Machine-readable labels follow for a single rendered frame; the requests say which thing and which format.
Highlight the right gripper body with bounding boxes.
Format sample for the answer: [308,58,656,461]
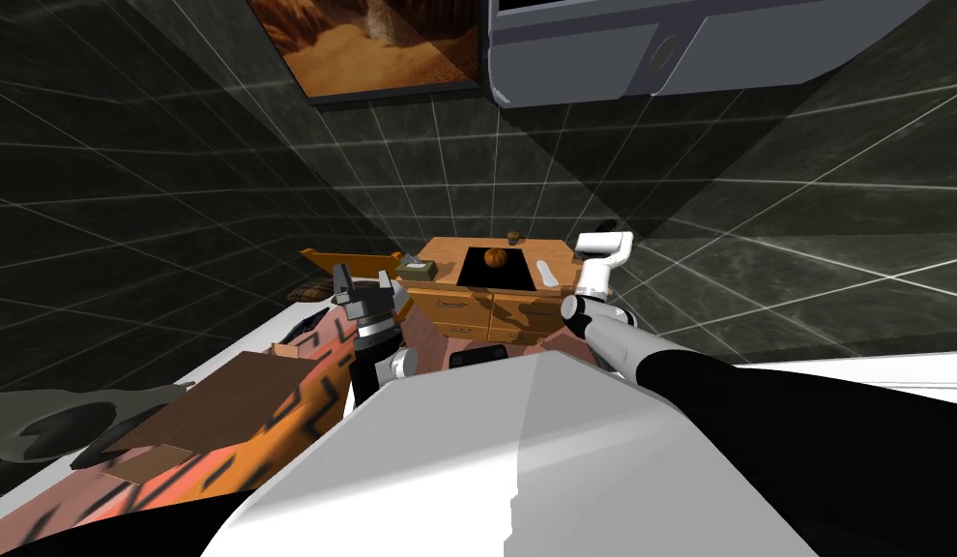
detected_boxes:
[574,229,635,269]

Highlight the wooden sink cabinet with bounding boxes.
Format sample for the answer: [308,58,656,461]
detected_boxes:
[396,235,616,346]

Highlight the orange desert wall picture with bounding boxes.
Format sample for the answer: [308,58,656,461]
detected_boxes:
[246,0,484,106]

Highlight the grey wall cabinet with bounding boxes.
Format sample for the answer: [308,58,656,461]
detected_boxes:
[485,0,933,110]

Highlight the orange black patterned rug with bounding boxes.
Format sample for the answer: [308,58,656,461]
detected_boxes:
[0,305,420,557]

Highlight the orange wooden board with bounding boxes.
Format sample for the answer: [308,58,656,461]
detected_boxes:
[300,247,406,279]

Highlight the brown cardboard box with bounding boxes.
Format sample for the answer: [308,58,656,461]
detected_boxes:
[99,349,322,485]

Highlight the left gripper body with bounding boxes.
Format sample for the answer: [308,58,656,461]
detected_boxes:
[334,287,404,333]

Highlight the green tissue box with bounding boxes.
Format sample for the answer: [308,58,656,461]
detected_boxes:
[393,258,441,283]

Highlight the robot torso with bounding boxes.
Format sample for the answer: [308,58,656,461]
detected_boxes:
[199,344,822,557]

